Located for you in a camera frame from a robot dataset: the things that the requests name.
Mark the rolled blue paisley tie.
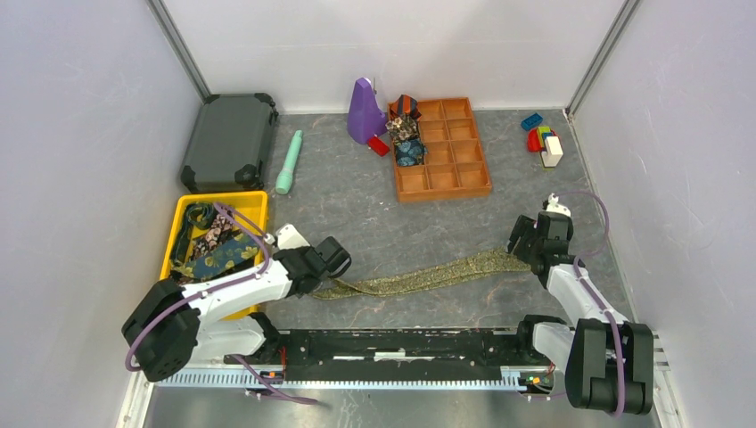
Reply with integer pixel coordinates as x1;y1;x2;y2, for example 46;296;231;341
394;138;427;168

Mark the mint green flashlight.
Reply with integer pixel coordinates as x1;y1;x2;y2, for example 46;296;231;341
275;130;303;194

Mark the red toy block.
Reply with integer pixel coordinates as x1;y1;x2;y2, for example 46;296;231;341
526;128;544;152

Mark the orange wooden compartment tray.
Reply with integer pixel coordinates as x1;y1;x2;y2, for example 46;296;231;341
391;97;492;202

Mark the rolled orange navy tie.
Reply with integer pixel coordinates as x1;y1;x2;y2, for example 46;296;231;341
389;95;422;120

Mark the blue toy brick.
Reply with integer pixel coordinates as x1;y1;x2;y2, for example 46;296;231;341
521;112;544;132

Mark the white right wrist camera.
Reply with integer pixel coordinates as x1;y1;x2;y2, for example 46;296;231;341
543;193;571;218

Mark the purple plastic object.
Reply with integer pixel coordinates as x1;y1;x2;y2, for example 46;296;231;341
347;78;387;145

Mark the rolled brown floral tie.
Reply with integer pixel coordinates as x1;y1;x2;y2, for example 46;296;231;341
386;114;420;144

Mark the yellow plastic bin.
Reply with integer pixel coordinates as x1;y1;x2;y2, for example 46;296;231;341
159;191;268;284

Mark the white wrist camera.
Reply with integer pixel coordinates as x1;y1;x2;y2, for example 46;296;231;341
264;223;310;250
543;193;571;218

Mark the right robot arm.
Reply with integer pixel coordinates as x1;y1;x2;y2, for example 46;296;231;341
506;210;654;416

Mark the dark green striped tie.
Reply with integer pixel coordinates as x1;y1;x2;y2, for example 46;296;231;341
168;202;218;268

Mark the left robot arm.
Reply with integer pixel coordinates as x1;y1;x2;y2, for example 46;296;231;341
121;236;351;382

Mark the olive green leaf-pattern tie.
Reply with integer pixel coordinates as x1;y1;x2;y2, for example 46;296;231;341
312;246;530;300

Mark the green toy block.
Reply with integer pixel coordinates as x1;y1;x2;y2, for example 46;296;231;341
537;126;554;141

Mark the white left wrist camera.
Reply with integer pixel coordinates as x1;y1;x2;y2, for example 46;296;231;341
264;223;310;250

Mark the white toy block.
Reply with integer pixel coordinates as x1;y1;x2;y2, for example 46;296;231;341
541;136;563;169

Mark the dark grey suitcase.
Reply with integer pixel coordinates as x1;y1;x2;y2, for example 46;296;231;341
179;93;279;193

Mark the black pink-floral tie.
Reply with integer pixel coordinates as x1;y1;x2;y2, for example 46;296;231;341
188;215;240;261

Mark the blue yellow-flower tie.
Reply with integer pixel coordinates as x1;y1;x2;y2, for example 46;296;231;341
168;231;259;284

